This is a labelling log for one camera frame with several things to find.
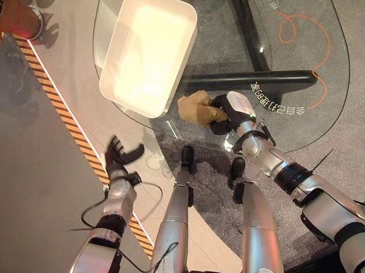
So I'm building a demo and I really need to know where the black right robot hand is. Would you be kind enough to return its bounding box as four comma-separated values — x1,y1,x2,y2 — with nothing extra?
209,90,256,137

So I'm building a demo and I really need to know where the silver robot leg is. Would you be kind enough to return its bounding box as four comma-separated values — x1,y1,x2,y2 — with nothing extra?
145,145,198,273
226,155,285,273

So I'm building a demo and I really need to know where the black table base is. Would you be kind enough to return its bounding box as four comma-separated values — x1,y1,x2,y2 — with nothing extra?
176,0,316,99

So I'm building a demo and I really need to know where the white rectangular basket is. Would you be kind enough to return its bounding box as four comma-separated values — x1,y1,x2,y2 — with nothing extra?
95,0,201,121

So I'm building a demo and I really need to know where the silver right robot leg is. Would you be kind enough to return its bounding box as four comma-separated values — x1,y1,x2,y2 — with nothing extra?
226,155,285,273

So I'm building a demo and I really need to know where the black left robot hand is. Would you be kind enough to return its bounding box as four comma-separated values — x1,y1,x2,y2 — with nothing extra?
102,134,146,176

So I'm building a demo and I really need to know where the terracotta plant pot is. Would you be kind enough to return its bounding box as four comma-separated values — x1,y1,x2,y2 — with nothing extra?
0,0,47,41

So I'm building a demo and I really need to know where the yellow black hazard tape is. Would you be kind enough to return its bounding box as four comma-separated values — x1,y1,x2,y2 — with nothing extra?
0,23,155,266

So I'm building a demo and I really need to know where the tan cloth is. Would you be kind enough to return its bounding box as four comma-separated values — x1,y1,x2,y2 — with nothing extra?
177,89,228,127

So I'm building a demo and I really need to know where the silver left robot leg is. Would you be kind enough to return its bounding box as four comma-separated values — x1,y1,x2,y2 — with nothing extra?
145,145,198,273

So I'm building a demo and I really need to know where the orange cable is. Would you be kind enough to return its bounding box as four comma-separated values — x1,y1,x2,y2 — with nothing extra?
277,10,334,111

